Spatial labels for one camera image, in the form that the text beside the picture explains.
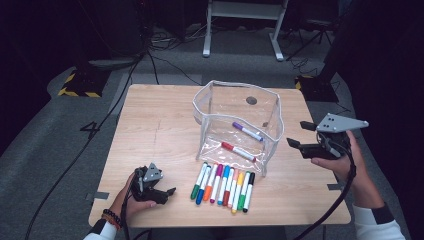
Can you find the red marker pen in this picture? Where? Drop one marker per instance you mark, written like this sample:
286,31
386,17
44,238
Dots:
238,151

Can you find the light blue marker pen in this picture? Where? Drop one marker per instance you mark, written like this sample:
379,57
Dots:
223,185

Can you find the white desk frame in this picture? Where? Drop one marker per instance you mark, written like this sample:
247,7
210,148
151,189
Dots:
245,10

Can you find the black yellow striped base plate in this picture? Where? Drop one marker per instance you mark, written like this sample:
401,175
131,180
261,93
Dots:
86,83

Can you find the person's left hand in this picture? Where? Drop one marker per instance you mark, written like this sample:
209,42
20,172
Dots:
125,206

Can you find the brown marker pen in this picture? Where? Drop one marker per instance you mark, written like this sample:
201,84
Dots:
228,186

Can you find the black tripod stand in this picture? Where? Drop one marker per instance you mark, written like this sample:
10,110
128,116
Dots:
320,30

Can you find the grey stand base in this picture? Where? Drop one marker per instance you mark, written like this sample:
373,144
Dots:
113,63

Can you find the yellow marker pen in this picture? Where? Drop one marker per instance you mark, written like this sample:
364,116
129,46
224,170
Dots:
237,192

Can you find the dark curtain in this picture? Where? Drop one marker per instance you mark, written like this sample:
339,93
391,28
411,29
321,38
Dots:
33,50
383,66

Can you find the purple marker pen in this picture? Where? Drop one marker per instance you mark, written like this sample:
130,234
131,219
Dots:
247,131

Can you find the light green marker pen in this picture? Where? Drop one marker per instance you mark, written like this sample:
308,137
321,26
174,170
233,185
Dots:
244,190

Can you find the pink marker pen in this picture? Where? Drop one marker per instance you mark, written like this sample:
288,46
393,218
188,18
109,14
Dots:
233,188

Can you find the clear plastic pouch white trim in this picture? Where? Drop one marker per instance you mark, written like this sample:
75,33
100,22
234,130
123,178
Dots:
213,133

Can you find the person's right hand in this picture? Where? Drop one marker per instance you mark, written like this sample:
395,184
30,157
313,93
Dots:
353,170

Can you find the row of mixed markers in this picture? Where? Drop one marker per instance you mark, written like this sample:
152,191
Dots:
210,182

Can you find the black base plate yellow corner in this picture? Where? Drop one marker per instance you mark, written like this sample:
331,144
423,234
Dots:
320,90

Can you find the grey tape strip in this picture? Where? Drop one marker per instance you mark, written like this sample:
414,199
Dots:
100,195
334,187

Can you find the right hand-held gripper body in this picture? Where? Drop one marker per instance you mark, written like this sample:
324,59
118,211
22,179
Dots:
336,124

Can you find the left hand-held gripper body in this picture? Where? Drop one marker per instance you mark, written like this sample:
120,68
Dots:
143,191

